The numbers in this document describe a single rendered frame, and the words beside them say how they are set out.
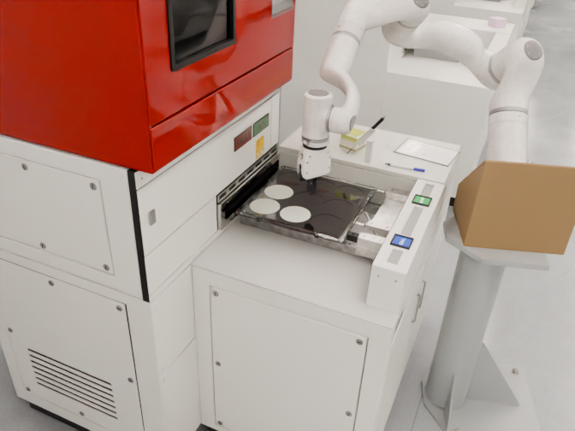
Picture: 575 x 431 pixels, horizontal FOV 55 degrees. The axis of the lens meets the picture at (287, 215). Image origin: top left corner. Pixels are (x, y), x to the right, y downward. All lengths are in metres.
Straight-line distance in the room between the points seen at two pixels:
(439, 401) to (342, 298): 0.96
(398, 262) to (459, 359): 0.81
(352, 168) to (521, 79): 0.62
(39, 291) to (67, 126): 0.64
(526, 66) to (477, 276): 0.70
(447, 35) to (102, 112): 1.09
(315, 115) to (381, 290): 0.53
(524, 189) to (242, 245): 0.88
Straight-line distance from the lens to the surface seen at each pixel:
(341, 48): 1.73
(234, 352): 1.84
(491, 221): 1.87
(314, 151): 1.68
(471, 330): 2.16
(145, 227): 1.44
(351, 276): 1.67
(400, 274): 1.48
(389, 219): 1.85
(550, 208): 1.89
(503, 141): 1.87
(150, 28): 1.24
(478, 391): 2.49
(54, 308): 1.89
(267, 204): 1.83
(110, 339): 1.80
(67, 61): 1.37
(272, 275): 1.65
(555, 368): 2.84
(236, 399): 2.01
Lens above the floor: 1.84
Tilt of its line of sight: 32 degrees down
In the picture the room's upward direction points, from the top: 3 degrees clockwise
